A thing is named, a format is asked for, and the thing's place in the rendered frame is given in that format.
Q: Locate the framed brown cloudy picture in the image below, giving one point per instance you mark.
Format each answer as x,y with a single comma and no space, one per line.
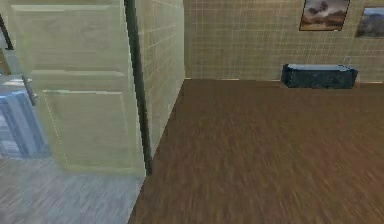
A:
323,14

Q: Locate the cream panelled room door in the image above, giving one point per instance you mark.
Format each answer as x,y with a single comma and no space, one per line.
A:
83,83

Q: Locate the framed blue grey picture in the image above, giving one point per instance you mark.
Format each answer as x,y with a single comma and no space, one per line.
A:
371,22

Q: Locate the blue grey cloth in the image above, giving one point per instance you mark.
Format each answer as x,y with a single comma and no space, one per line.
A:
20,125

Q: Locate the dark blue low box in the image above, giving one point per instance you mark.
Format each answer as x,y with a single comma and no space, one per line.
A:
318,76

